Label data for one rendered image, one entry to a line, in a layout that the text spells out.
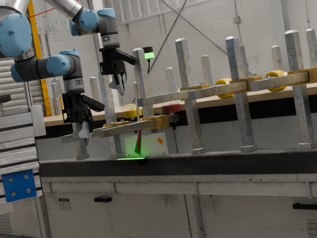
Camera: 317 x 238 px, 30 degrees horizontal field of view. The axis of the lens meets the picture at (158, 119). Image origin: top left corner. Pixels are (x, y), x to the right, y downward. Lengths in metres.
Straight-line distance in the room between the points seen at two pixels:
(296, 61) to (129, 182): 1.05
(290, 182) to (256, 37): 8.45
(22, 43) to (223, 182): 1.02
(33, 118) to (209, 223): 1.24
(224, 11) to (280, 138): 8.59
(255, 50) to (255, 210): 8.09
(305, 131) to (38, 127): 0.89
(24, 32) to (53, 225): 2.13
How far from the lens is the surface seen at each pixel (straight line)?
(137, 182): 2.69
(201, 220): 2.79
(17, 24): 1.73
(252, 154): 2.17
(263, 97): 2.33
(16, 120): 1.76
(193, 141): 2.37
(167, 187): 2.56
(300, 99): 2.05
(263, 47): 10.47
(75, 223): 3.53
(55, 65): 2.11
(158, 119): 2.47
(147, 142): 2.54
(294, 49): 2.05
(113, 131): 2.33
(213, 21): 11.03
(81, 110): 2.21
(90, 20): 2.32
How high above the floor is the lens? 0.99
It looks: 3 degrees down
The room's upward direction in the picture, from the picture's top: 9 degrees counter-clockwise
